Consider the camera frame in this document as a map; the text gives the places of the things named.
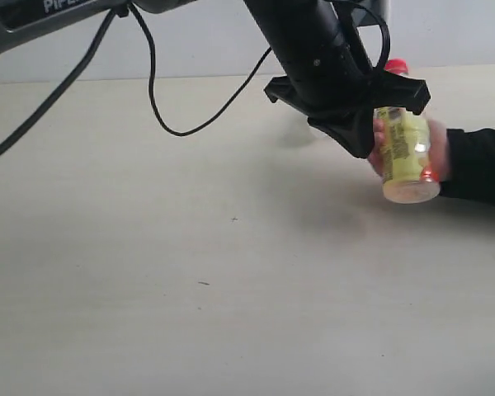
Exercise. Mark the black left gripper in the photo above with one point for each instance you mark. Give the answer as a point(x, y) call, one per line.
point(328, 74)

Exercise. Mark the yellow juice bottle red cap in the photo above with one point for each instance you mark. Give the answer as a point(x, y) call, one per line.
point(408, 177)

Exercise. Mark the black sleeved forearm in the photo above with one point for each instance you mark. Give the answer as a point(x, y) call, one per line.
point(471, 174)

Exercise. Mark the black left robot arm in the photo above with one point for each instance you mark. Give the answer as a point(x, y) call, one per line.
point(24, 21)

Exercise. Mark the person's open hand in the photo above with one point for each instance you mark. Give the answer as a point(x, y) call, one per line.
point(438, 151)

